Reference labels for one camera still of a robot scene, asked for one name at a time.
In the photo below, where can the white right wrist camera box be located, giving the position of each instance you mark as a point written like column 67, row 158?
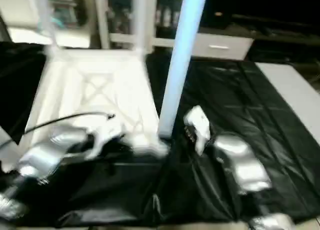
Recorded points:
column 197, row 125

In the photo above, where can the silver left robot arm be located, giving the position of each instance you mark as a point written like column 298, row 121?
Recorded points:
column 47, row 152

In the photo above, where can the white plastic table leg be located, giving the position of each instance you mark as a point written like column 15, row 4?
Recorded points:
column 46, row 20
column 182, row 55
column 7, row 147
column 141, row 20

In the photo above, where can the blue grey floor appliance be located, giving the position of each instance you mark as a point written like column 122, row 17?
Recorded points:
column 67, row 12

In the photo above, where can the white glass-door cabinet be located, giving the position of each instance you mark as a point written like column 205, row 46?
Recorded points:
column 122, row 17

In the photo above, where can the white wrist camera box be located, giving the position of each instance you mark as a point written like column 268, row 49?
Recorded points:
column 197, row 125
column 107, row 137

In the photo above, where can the white drawer unit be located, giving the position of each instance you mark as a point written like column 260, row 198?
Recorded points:
column 220, row 46

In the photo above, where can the black work mat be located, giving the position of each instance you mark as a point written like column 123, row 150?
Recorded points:
column 240, row 120

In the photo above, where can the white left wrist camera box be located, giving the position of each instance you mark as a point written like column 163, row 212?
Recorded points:
column 107, row 137

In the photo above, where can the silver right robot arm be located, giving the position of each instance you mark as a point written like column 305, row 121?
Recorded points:
column 242, row 165

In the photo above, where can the white plastic table top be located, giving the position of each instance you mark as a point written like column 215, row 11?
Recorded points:
column 90, row 85

